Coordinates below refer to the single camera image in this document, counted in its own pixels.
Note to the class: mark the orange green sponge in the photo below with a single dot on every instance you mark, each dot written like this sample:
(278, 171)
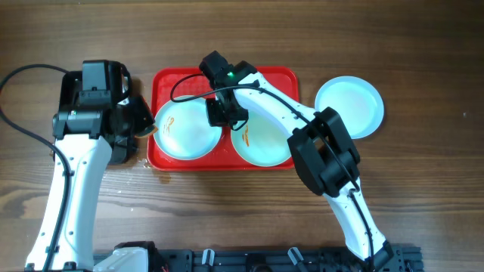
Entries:
(147, 132)

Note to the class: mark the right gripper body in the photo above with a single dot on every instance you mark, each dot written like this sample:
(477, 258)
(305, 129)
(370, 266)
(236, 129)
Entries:
(221, 115)

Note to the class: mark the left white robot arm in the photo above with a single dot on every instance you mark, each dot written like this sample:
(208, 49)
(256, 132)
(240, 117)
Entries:
(64, 242)

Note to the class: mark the black water tray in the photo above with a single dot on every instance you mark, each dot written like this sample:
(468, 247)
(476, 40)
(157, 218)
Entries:
(86, 101)

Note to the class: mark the light blue plate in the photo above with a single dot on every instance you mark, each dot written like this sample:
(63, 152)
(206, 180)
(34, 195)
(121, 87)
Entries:
(184, 132)
(260, 142)
(358, 103)

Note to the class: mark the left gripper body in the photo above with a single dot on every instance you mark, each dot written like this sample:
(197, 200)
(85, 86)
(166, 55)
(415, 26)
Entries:
(126, 128)

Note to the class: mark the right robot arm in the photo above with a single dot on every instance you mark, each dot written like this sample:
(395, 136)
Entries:
(324, 155)

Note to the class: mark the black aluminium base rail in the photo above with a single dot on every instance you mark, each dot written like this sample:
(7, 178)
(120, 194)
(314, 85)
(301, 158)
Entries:
(405, 259)

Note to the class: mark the red plastic tray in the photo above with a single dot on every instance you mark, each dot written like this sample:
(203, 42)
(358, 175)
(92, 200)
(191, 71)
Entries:
(223, 157)

